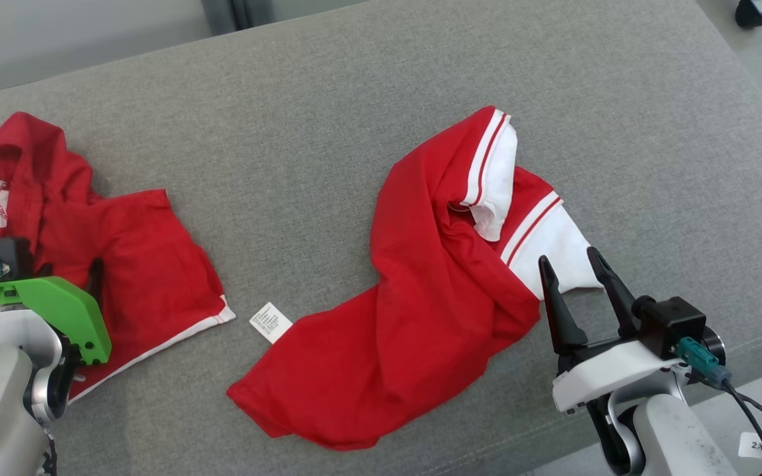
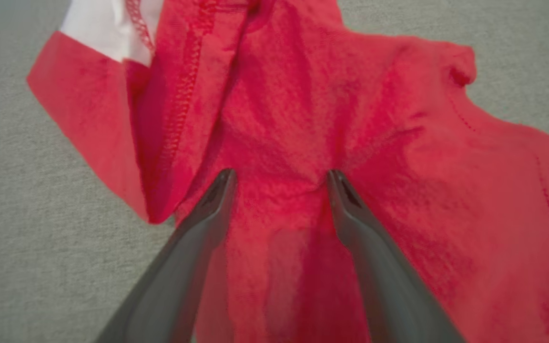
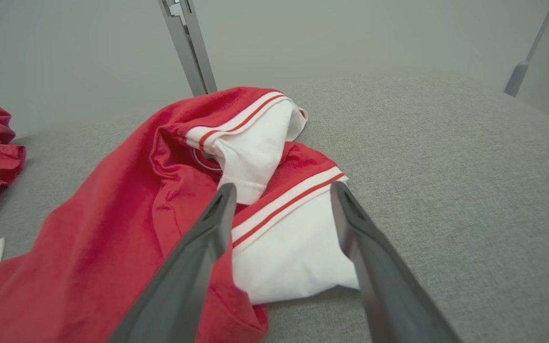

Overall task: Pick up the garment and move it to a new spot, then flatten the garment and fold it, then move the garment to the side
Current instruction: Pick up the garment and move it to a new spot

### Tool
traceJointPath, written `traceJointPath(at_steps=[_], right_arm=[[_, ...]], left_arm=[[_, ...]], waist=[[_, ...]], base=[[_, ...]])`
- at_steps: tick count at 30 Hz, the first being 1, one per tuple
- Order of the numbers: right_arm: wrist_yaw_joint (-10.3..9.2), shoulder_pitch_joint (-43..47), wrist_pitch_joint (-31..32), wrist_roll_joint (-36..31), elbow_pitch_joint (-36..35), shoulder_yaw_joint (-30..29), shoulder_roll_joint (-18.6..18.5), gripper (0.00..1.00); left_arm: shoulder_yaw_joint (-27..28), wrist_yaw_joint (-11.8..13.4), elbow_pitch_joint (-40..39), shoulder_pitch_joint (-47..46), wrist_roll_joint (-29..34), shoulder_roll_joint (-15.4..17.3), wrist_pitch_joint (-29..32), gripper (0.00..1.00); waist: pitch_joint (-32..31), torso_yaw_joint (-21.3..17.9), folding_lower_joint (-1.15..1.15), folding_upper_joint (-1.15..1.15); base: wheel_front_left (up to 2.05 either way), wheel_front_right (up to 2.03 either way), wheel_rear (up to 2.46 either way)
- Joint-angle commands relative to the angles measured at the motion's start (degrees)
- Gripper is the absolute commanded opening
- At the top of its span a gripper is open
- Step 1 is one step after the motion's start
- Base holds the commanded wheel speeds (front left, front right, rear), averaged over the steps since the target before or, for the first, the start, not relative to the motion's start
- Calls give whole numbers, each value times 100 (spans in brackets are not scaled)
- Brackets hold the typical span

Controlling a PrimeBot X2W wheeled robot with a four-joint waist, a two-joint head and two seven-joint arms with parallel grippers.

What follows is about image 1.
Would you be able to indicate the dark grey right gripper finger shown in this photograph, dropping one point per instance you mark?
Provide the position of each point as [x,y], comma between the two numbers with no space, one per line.
[563,317]
[616,291]

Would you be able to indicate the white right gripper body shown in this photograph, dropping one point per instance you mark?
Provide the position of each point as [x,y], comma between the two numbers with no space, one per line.
[609,377]

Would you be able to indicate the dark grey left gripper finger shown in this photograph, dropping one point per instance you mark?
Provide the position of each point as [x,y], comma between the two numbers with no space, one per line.
[96,277]
[45,270]

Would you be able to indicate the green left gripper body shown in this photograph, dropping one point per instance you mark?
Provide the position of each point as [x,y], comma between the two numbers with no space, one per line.
[70,307]

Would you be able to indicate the red shirt with white sleeves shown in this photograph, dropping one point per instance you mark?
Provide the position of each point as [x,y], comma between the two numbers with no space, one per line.
[421,317]

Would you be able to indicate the red garment with white trim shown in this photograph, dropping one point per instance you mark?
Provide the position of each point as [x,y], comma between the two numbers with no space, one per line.
[136,264]

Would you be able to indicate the grey fabric sofa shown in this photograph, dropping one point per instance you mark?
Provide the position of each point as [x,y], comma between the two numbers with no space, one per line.
[328,99]

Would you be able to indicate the black caster wheel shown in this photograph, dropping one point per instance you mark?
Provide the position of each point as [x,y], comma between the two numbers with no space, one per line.
[755,12]

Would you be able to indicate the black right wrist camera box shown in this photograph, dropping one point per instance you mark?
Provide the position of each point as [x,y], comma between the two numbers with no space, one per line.
[672,324]

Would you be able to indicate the dark grey upright post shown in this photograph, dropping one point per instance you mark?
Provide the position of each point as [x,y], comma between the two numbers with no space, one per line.
[235,13]

